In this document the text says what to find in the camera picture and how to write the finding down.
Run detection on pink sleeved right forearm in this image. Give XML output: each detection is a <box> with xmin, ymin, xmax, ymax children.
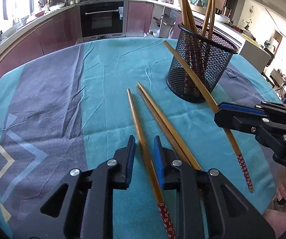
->
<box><xmin>263</xmin><ymin>209</ymin><xmax>286</xmax><ymax>238</ymax></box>

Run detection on black mesh utensil holder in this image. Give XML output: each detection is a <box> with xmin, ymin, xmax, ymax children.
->
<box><xmin>166</xmin><ymin>23</ymin><xmax>238</xmax><ymax>103</ymax></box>

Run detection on teal and grey tablecloth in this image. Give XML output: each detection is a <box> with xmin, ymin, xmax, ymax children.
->
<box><xmin>0</xmin><ymin>38</ymin><xmax>278</xmax><ymax>236</ymax></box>

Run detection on black built-in oven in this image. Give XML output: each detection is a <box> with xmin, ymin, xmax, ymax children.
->
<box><xmin>80</xmin><ymin>0</ymin><xmax>129</xmax><ymax>42</ymax></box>

